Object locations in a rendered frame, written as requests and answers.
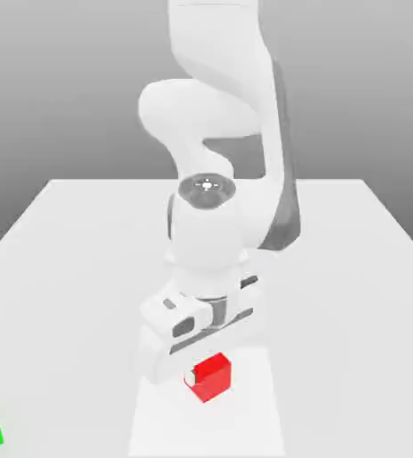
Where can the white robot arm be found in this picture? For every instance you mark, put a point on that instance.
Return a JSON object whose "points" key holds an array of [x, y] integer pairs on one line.
{"points": [[206, 236]]}

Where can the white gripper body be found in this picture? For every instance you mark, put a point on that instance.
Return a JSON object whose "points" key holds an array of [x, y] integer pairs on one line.
{"points": [[178, 357]]}

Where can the small red cube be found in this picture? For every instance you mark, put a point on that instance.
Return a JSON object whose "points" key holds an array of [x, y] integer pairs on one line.
{"points": [[213, 379]]}

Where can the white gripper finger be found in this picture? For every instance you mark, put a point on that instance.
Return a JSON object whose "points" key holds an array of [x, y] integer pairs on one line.
{"points": [[190, 378]]}

